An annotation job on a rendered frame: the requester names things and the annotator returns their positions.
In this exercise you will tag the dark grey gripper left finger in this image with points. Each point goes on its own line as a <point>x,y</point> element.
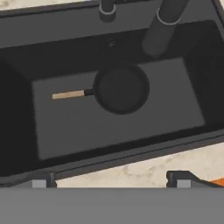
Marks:
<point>43,178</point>

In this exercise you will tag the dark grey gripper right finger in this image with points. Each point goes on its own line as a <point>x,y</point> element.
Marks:
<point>178,177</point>

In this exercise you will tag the orange sponge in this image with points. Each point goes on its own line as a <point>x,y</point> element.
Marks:
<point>218,183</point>

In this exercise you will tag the dark grey sink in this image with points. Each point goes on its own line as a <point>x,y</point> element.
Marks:
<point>110,134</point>

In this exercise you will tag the dark grey tap spout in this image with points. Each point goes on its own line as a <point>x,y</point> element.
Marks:
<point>163,26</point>

